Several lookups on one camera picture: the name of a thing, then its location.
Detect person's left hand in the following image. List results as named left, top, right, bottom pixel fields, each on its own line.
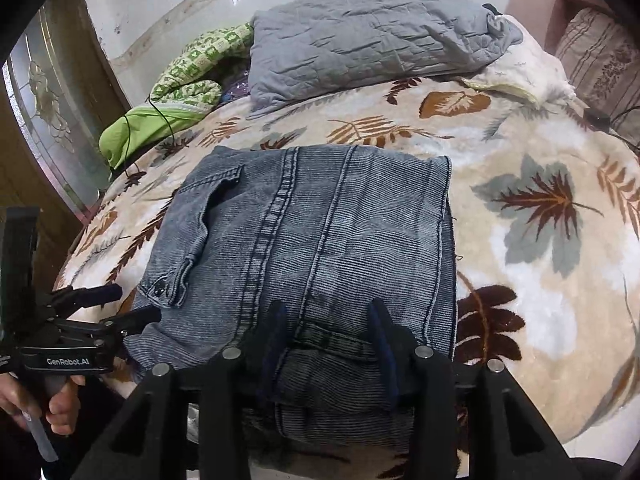
left=0, top=372, right=87, bottom=437

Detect black charging cable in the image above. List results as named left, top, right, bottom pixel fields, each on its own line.
left=119, top=94, right=179, bottom=181

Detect green patterned quilt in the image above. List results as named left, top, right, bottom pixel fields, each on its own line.
left=99, top=23, right=254, bottom=171

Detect leaf-patterned beige bed blanket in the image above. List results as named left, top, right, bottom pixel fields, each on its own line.
left=56, top=79, right=639, bottom=458

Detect wooden door with glass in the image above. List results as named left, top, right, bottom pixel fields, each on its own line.
left=1, top=0, right=128, bottom=290

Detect grey quilted pillow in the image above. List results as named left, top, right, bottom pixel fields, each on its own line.
left=248, top=0, right=523, bottom=117

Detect cream white sheet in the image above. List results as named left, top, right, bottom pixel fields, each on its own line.
left=460, top=14, right=576, bottom=108

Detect striped brown cushion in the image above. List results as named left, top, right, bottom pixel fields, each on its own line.
left=555, top=8, right=639, bottom=117

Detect purple patterned cloth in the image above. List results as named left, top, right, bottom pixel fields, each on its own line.
left=219, top=70, right=250, bottom=106

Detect grey washed denim pants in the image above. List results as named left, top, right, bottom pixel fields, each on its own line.
left=125, top=145, right=457, bottom=450

